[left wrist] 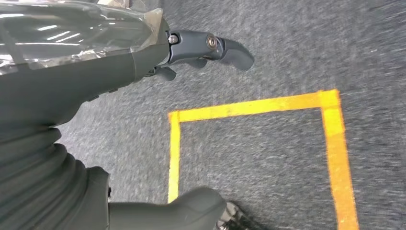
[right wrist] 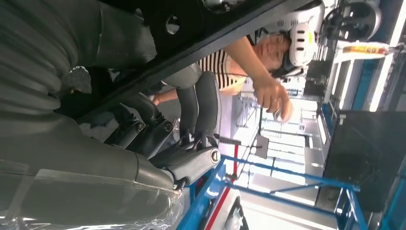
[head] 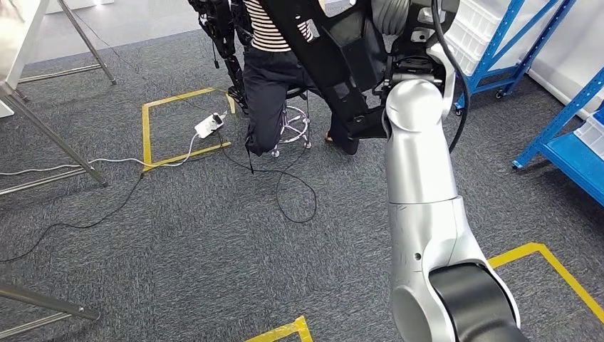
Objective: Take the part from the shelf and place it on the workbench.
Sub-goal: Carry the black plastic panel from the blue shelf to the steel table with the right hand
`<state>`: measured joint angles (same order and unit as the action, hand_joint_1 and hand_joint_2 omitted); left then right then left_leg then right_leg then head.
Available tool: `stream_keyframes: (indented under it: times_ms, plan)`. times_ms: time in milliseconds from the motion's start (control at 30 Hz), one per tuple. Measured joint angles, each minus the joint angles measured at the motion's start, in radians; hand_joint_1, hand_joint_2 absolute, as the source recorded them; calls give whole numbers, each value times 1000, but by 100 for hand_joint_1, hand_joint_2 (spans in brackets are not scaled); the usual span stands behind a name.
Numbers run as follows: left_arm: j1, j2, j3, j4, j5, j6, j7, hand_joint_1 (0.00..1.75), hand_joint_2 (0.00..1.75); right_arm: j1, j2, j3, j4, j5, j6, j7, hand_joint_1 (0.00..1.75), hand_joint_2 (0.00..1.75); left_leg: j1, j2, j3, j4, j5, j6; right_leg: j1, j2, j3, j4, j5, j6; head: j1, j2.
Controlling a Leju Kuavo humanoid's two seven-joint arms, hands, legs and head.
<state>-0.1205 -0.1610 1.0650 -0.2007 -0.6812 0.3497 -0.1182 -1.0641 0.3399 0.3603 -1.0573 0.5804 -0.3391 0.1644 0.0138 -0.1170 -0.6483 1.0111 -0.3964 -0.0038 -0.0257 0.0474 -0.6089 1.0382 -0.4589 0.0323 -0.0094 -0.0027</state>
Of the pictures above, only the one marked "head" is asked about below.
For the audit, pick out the black plastic plate frame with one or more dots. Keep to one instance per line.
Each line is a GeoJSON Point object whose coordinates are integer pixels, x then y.
{"type": "Point", "coordinates": [330, 61]}

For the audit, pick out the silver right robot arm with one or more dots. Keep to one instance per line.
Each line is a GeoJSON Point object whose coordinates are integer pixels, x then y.
{"type": "Point", "coordinates": [420, 165]}

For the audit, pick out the blue wheeled shelf rack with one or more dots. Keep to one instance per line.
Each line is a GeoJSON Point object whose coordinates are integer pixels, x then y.
{"type": "Point", "coordinates": [492, 52]}

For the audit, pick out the chrome stool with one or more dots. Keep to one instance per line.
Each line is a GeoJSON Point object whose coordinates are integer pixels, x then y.
{"type": "Point", "coordinates": [295, 92]}

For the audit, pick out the person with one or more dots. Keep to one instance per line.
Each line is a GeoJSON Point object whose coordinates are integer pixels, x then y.
{"type": "Point", "coordinates": [269, 80]}

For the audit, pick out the black plug adapter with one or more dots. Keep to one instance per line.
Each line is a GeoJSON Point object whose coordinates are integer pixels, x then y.
{"type": "Point", "coordinates": [218, 120]}

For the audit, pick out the white power strip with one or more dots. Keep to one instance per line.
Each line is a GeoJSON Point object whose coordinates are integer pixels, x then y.
{"type": "Point", "coordinates": [204, 128]}

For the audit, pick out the yellow floor tape square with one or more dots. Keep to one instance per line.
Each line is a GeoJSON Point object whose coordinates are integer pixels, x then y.
{"type": "Point", "coordinates": [519, 253]}
{"type": "Point", "coordinates": [146, 137]}
{"type": "Point", "coordinates": [283, 329]}

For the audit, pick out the white plastic bin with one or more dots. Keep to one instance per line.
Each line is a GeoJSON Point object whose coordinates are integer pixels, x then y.
{"type": "Point", "coordinates": [590, 134]}
{"type": "Point", "coordinates": [476, 19]}
{"type": "Point", "coordinates": [465, 54]}

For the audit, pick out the stainless steel table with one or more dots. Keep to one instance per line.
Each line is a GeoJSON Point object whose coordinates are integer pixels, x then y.
{"type": "Point", "coordinates": [71, 154]}

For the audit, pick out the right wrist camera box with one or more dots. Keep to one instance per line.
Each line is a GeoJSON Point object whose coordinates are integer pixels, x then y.
{"type": "Point", "coordinates": [415, 52]}

